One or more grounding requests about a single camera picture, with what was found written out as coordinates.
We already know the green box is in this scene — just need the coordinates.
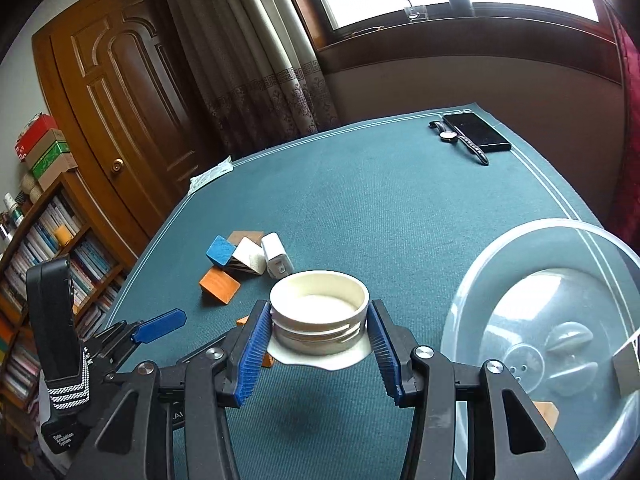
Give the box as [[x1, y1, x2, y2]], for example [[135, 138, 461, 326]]
[[25, 141, 72, 177]]

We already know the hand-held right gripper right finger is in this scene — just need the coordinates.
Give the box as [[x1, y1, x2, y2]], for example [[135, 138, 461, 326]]
[[367, 301, 581, 480]]

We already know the wooden bookshelf with books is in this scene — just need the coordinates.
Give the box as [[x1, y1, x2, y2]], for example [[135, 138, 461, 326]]
[[0, 170, 138, 461]]

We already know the beige patterned curtain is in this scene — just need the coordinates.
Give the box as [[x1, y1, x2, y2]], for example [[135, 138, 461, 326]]
[[160, 0, 342, 157]]

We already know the blue topped block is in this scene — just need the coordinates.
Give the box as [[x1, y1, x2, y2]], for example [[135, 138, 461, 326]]
[[206, 235, 240, 272]]

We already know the grey white striped block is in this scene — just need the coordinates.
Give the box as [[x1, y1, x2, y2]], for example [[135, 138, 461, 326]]
[[612, 335, 640, 401]]

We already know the brown wooden block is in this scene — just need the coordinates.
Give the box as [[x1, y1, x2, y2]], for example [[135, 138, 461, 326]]
[[228, 230, 265, 248]]

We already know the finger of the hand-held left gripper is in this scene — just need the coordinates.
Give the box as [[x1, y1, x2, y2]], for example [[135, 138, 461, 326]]
[[96, 308, 187, 362]]

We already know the black smartphone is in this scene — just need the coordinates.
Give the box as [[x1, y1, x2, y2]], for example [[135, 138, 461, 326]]
[[443, 112, 512, 153]]

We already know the large orange block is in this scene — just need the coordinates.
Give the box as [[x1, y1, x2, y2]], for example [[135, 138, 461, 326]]
[[199, 266, 241, 306]]

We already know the small orange block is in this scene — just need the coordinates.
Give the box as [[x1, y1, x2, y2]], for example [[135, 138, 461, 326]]
[[235, 315, 276, 368]]

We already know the teal tablecloth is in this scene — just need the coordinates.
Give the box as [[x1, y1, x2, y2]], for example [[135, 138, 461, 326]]
[[42, 102, 640, 480]]

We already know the ball of beige twine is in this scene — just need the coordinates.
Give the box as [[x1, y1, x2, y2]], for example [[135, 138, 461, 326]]
[[20, 171, 46, 206]]

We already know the white charger adapter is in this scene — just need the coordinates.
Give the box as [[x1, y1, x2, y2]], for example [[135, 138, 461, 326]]
[[261, 232, 291, 278]]

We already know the red box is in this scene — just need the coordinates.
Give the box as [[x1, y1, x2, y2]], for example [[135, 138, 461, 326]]
[[14, 112, 58, 161]]

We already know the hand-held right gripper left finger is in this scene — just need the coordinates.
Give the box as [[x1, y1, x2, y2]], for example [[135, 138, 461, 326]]
[[65, 301, 273, 480]]

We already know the dark red curtain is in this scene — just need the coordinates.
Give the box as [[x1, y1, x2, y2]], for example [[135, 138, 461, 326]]
[[612, 10, 640, 241]]

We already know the tan wooden block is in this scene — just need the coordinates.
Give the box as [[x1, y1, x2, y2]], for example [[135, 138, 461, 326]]
[[532, 401, 560, 431]]

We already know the clear plastic bowl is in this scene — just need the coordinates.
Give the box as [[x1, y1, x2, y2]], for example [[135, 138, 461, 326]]
[[442, 217, 640, 480]]

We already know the white block black striped side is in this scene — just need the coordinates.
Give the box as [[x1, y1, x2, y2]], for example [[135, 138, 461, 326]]
[[230, 236, 268, 277]]

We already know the small clear glass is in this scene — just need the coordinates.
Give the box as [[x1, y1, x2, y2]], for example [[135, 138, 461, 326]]
[[402, 0, 429, 23]]

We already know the white paper packet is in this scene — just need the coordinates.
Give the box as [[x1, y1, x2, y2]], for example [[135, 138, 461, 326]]
[[188, 156, 234, 196]]

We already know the brown wooden door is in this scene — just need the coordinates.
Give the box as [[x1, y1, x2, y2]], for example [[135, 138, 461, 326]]
[[32, 0, 216, 256]]

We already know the brown cardboard box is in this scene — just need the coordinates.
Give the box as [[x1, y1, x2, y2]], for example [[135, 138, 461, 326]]
[[22, 129, 67, 166]]

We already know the white bottle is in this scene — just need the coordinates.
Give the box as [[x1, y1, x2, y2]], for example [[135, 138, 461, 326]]
[[4, 192, 25, 226]]

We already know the black wristwatch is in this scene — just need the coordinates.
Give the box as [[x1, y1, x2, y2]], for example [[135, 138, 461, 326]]
[[428, 121, 489, 165]]

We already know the white round plastic cup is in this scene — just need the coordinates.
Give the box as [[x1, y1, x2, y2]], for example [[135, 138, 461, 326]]
[[267, 270, 372, 372]]

